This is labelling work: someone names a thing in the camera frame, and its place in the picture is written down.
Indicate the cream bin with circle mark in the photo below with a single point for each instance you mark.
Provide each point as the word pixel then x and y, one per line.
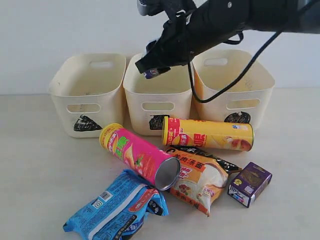
pixel 245 102

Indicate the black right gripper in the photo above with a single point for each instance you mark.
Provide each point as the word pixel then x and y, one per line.
pixel 171 49

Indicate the white blue milk carton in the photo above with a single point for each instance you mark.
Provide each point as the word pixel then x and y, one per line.
pixel 151 73

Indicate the purple milk carton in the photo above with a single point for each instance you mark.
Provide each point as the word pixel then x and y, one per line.
pixel 249 184

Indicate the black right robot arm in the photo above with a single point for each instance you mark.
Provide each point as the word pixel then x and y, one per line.
pixel 191 30

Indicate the cream bin with square mark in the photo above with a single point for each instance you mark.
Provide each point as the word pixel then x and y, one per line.
pixel 150 100

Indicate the orange instant noodle bag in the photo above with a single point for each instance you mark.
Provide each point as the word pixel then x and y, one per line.
pixel 202 177

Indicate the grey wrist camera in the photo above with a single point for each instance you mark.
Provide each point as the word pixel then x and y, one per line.
pixel 152 7

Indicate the cream bin with triangle mark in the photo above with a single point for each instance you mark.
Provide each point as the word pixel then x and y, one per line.
pixel 88 94

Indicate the yellow Lay's chips can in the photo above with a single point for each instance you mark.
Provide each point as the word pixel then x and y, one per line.
pixel 207 134

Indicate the pink Lay's chips can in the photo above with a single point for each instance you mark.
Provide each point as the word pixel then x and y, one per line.
pixel 156 166

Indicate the blue instant noodle bag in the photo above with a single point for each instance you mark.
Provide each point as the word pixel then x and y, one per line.
pixel 119 211

